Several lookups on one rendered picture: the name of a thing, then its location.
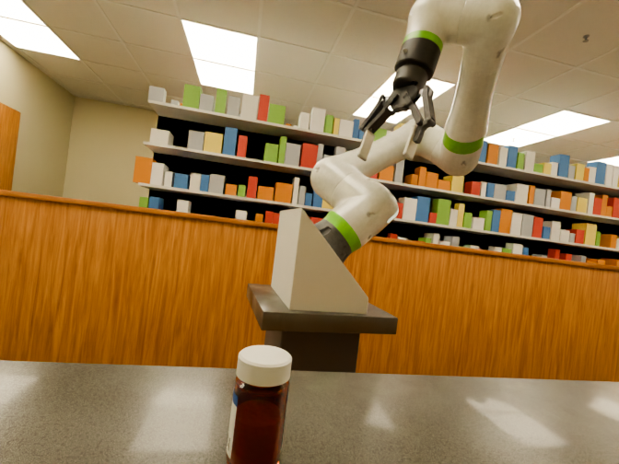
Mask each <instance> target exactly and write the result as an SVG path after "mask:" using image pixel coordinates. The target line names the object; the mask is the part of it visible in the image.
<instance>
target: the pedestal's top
mask: <svg viewBox="0 0 619 464"><path fill-rule="evenodd" d="M246 297H247V298H248V300H249V303H250V305H251V309H252V311H253V313H254V315H255V318H256V319H257V321H258V324H259V326H260V328H261V330H262V331H308V332H339V333H369V334H396V331H397V323H398V318H396V317H394V316H393V315H392V314H390V313H388V312H386V311H384V310H382V309H380V308H378V307H376V306H374V305H372V304H370V303H368V311H367V314H355V313H338V312H321V311H305V310H289V309H288V307H287V306H286V304H285V303H284V302H283V301H282V299H281V298H280V297H279V296H278V294H277V293H276V292H275V290H274V289H273V288H272V286H271V285H270V284H248V286H247V294H246Z"/></svg>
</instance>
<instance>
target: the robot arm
mask: <svg viewBox="0 0 619 464"><path fill-rule="evenodd" d="M520 16H521V9H520V3H519V1H518V0H417V1H416V2H415V3H414V5H413V7H412V9H411V11H410V14H409V17H408V25H407V31H406V34H405V38H404V40H403V45H402V48H401V50H400V52H399V55H398V58H397V61H396V64H395V66H394V71H395V73H396V74H395V77H394V79H393V82H392V93H391V94H390V95H389V96H384V95H383V94H382V95H380V98H379V100H378V103H377V104H376V105H375V107H374V108H373V110H372V111H371V112H370V114H369V115H368V116H367V118H366V119H365V120H364V122H363V123H362V124H361V126H360V127H359V129H360V130H361V131H362V132H364V135H363V138H362V141H361V146H360V147H359V148H357V149H354V150H351V151H348V152H345V153H342V154H339V155H336V156H332V157H326V158H324V159H322V160H320V161H319V162H318V163H317V164H316V165H315V166H314V168H313V169H312V171H311V174H310V183H311V186H312V189H313V190H314V191H315V192H316V193H317V194H318V195H319V196H320V197H321V198H322V199H323V200H324V201H325V202H327V204H329V205H330V206H331V207H332V208H333V209H332V210H331V211H330V212H329V213H328V214H327V215H326V216H325V217H324V218H323V219H322V220H321V221H320V222H318V223H316V224H314V225H315V226H316V227H317V228H318V230H319V231H320V232H321V234H322V235H323V237H324V238H325V239H326V241H327V242H328V243H329V245H330V246H331V248H332V249H333V251H334V252H335V253H336V255H337V256H338V257H339V259H340V260H341V261H342V263H344V262H345V260H346V258H347V257H348V256H349V255H350V254H351V253H352V252H354V251H355V250H358V249H360V248H361V247H362V246H364V245H365V244H366V243H367V242H369V241H370V240H371V239H372V238H373V237H375V236H376V235H377V234H378V233H379V232H380V231H381V230H382V229H383V228H384V227H385V226H387V225H388V224H389V223H390V222H391V221H392V220H394V219H395V218H396V216H397V214H398V212H399V207H398V203H397V201H396V199H395V198H394V196H393V194H392V193H391V192H390V191H389V190H388V189H387V188H386V187H385V186H383V185H382V184H380V183H379V182H377V181H375V180H373V179H371V178H370V177H372V176H374V175H375V174H377V173H379V172H381V171H382V170H384V169H385V168H388V167H390V166H392V165H394V164H396V163H398V162H400V161H403V160H405V159H408V160H410V161H412V160H413V158H414V156H420V157H423V158H425V159H427V160H429V161H430V162H432V163H434V164H435V165H436V166H437V167H439V168H440V169H442V170H443V171H444V172H446V173H447V174H449V175H451V176H456V177H459V176H463V175H466V174H468V173H470V172H471V171H472V170H474V168H475V167H476V166H477V164H478V161H479V158H480V155H481V152H482V148H483V144H484V139H485V135H486V134H487V128H488V120H489V113H490V108H491V103H492V99H493V96H494V92H495V88H496V82H497V79H498V76H499V73H500V70H501V67H502V64H503V62H504V59H505V56H506V53H507V51H508V47H509V45H510V43H511V41H512V38H513V36H514V34H515V32H516V29H517V27H518V25H519V23H520ZM445 45H458V46H462V47H463V54H462V58H461V68H460V74H459V79H458V84H457V88H456V92H455V96H454V100H453V103H452V106H451V109H450V115H449V117H448V119H447V122H446V125H445V127H444V129H443V128H441V127H439V126H438V125H436V118H435V112H434V106H433V99H432V98H433V95H434V90H433V89H432V88H431V87H430V86H429V85H427V84H426V82H427V81H428V82H429V81H430V80H431V78H432V77H433V75H434V73H435V70H436V67H437V64H438V59H439V56H440V55H441V52H442V49H443V47H444V46H445ZM421 97H422V101H423V108H424V115H425V118H423V117H422V115H421V113H420V111H419V109H418V107H417V105H416V102H417V101H418V100H419V99H420V98H421ZM390 106H391V108H392V110H390V109H389V107H390ZM408 110H410V112H411V113H412V115H413V117H414V118H413V119H412V120H410V121H409V122H407V123H406V124H404V125H403V126H402V127H400V128H399V129H397V130H395V131H394V132H392V133H389V134H387V135H386V136H384V137H382V138H380V139H379V140H377V141H374V138H375V135H374V133H375V132H376V131H377V130H378V129H379V128H380V126H381V125H382V124H383V123H385V122H386V121H387V120H388V119H389V118H390V117H391V116H394V115H395V114H396V113H399V112H402V111H408ZM371 128H372V130H371ZM373 141H374V142H373Z"/></svg>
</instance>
